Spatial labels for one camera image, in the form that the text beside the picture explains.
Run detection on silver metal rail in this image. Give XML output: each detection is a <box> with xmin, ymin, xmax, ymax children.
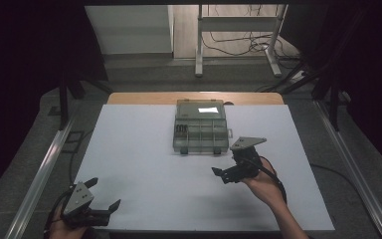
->
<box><xmin>313</xmin><ymin>99</ymin><xmax>382</xmax><ymax>239</ymax></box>
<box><xmin>4</xmin><ymin>118</ymin><xmax>77</xmax><ymax>239</ymax></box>

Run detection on black metal stand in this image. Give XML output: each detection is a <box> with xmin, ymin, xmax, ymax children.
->
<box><xmin>58</xmin><ymin>73</ymin><xmax>113</xmax><ymax>131</ymax></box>
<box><xmin>278</xmin><ymin>59</ymin><xmax>343</xmax><ymax>132</ymax></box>

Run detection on thin black floor cable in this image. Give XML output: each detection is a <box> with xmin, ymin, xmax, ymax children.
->
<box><xmin>308</xmin><ymin>162</ymin><xmax>357</xmax><ymax>188</ymax></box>
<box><xmin>68</xmin><ymin>128</ymin><xmax>95</xmax><ymax>181</ymax></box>

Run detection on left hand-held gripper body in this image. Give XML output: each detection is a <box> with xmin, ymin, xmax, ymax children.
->
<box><xmin>60</xmin><ymin>181</ymin><xmax>111</xmax><ymax>229</ymax></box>

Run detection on white table mat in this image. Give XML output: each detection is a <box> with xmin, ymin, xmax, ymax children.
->
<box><xmin>76</xmin><ymin>104</ymin><xmax>335</xmax><ymax>232</ymax></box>

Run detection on person's left hand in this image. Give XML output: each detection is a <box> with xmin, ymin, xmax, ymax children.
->
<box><xmin>48</xmin><ymin>207</ymin><xmax>94</xmax><ymax>239</ymax></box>

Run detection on clear plastic compartment storage box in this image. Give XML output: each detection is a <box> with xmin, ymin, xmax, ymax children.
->
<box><xmin>172</xmin><ymin>99</ymin><xmax>234</xmax><ymax>155</ymax></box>

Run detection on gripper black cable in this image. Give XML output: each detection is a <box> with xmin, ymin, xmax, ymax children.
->
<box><xmin>240</xmin><ymin>154</ymin><xmax>288</xmax><ymax>205</ymax></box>
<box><xmin>43</xmin><ymin>188</ymin><xmax>76</xmax><ymax>235</ymax></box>

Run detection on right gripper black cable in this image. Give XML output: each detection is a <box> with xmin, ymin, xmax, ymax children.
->
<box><xmin>240</xmin><ymin>154</ymin><xmax>288</xmax><ymax>205</ymax></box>

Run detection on white wall panel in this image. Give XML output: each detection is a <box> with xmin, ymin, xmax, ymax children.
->
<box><xmin>85</xmin><ymin>4</ymin><xmax>174</xmax><ymax>56</ymax></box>

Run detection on person's right hand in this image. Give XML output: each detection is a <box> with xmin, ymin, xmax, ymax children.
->
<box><xmin>241</xmin><ymin>156</ymin><xmax>287</xmax><ymax>209</ymax></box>

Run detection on tangled black floor cables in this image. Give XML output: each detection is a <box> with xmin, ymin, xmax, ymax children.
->
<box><xmin>201</xmin><ymin>31</ymin><xmax>301</xmax><ymax>64</ymax></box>

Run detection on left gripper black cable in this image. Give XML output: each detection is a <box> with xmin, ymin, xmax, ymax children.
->
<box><xmin>43</xmin><ymin>188</ymin><xmax>76</xmax><ymax>235</ymax></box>

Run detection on wooden table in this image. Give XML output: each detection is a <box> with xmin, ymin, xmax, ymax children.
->
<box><xmin>107</xmin><ymin>92</ymin><xmax>286</xmax><ymax>107</ymax></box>

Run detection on white metal desk frame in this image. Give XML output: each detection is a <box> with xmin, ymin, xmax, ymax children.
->
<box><xmin>194</xmin><ymin>3</ymin><xmax>288</xmax><ymax>79</ymax></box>

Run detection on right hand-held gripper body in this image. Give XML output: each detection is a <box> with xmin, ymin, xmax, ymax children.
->
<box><xmin>227</xmin><ymin>135</ymin><xmax>268</xmax><ymax>184</ymax></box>

